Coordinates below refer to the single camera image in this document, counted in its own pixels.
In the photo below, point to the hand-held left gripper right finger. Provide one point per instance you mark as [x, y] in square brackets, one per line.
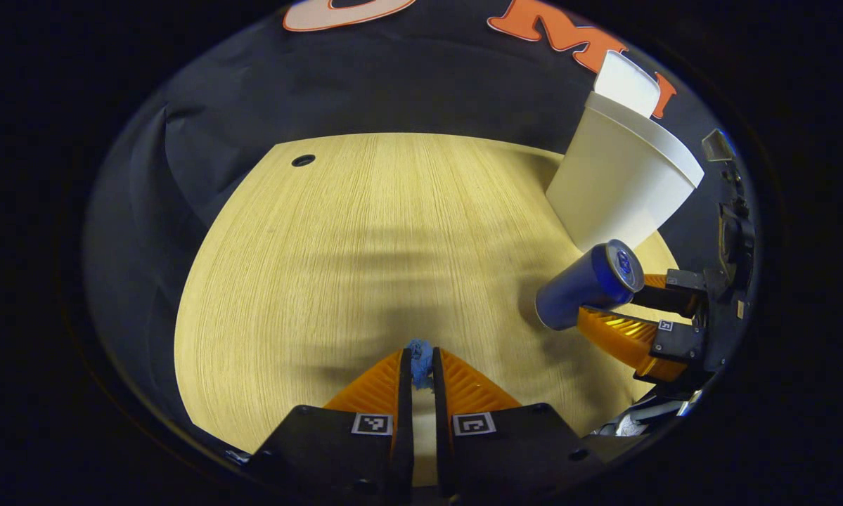
[441, 422]

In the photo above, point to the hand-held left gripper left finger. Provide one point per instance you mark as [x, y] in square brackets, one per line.
[406, 422]

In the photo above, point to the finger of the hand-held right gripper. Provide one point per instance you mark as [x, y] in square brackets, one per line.
[625, 337]
[674, 295]

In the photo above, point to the blue paper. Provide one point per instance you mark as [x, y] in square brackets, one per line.
[421, 362]

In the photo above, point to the blue pop can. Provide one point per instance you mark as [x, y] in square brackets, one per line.
[583, 284]

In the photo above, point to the white desktop garbage bin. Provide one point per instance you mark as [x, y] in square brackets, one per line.
[618, 176]

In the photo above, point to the wooden desktop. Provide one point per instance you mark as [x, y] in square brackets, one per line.
[323, 281]

